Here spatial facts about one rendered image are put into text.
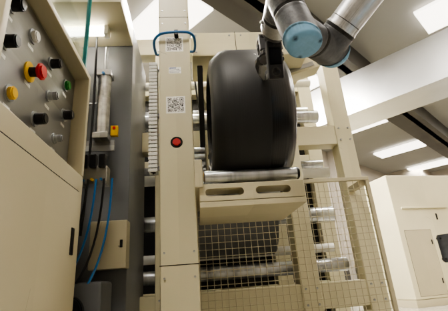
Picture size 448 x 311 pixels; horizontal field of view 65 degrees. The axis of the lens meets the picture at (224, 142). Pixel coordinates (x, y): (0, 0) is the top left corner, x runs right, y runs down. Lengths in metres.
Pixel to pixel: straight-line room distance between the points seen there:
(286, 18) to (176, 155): 0.66
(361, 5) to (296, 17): 0.18
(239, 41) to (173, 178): 0.91
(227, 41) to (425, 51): 3.34
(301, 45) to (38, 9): 0.68
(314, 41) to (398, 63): 4.06
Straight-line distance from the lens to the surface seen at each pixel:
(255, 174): 1.23
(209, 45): 1.89
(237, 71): 1.26
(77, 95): 1.31
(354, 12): 1.01
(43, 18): 1.11
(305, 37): 0.89
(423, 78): 4.76
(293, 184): 1.22
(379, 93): 4.89
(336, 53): 1.02
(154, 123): 1.39
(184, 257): 1.24
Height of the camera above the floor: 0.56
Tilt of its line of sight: 22 degrees up
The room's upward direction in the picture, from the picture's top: 4 degrees counter-clockwise
